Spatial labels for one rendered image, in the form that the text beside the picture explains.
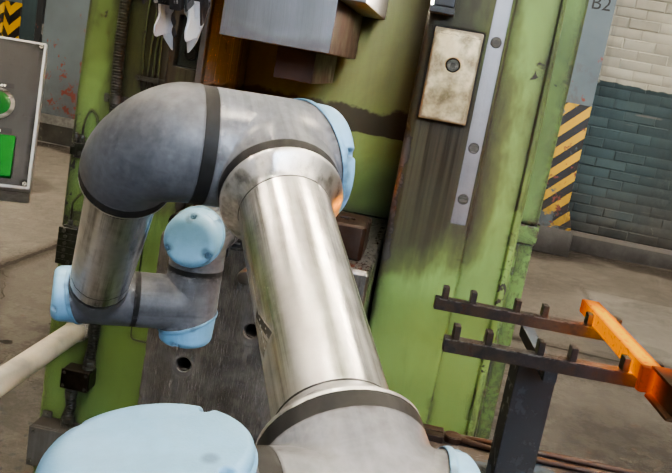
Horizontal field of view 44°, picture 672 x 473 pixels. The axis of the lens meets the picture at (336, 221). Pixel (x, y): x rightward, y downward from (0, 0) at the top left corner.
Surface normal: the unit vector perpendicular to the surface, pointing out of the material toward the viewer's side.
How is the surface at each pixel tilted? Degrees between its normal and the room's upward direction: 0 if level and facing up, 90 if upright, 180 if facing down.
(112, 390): 90
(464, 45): 90
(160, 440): 8
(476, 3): 90
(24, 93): 60
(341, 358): 26
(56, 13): 90
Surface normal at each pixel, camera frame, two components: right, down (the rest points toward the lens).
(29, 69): 0.34, -0.28
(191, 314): 0.29, 0.22
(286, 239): -0.26, -0.72
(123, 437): 0.05, -0.97
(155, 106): -0.23, -0.48
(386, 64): -0.13, 0.17
